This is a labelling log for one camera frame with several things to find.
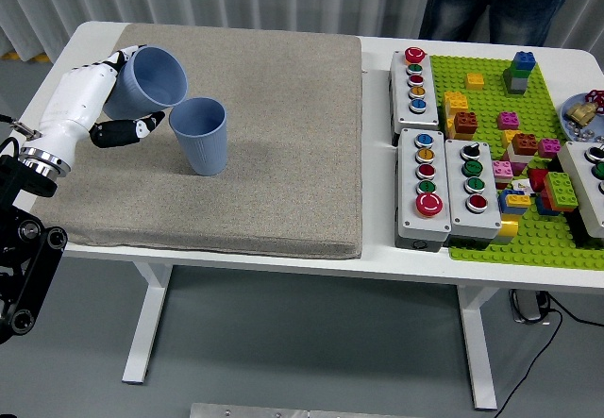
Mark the four-button box black selector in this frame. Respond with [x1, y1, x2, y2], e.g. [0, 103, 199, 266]
[444, 138, 502, 249]

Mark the blue ribbed plastic cup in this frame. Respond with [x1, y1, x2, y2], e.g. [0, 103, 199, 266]
[102, 45, 189, 121]
[168, 96, 228, 177]

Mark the five-button box small red mushroom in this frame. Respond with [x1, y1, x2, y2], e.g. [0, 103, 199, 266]
[387, 48, 441, 146]

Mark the green studded baseplate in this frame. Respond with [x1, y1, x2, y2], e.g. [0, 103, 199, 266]
[427, 53, 604, 271]

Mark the white table leg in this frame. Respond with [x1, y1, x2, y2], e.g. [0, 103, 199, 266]
[121, 260, 174, 385]
[456, 285, 499, 410]

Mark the red brick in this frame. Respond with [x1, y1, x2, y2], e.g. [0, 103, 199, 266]
[527, 167, 548, 192]

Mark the white button box black stand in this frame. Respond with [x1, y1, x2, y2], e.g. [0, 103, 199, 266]
[556, 140, 604, 241]

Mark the five-button box large red mushroom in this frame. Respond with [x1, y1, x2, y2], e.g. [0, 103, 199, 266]
[394, 127, 452, 252]

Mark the person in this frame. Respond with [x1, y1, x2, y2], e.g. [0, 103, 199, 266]
[417, 0, 575, 47]

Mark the yellow grey brick stack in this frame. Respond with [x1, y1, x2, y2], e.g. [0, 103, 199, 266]
[493, 214, 520, 249]

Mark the light pink brick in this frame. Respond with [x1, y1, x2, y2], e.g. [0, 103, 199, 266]
[491, 160, 514, 188]

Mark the blue green grey brick tower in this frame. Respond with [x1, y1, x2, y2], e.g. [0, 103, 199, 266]
[502, 50, 538, 96]

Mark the grey-brown fabric mat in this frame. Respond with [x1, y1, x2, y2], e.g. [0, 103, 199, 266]
[31, 23, 364, 260]

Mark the blue yellow brick pair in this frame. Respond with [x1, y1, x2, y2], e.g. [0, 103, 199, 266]
[498, 189, 532, 216]

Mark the black power cable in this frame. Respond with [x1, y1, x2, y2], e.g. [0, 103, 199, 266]
[495, 294, 604, 418]

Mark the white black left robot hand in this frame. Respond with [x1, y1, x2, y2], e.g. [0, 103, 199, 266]
[32, 43, 166, 174]

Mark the brown white pink brick stack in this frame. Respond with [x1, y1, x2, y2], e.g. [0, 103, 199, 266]
[500, 133, 539, 176]

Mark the blue plate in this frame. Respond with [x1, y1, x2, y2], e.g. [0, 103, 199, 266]
[560, 92, 604, 143]

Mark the green-topped multicolour brick stack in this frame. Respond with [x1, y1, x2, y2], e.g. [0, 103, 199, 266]
[535, 171, 579, 216]

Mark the brass pipe fitting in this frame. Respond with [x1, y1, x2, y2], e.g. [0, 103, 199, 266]
[565, 101, 596, 125]

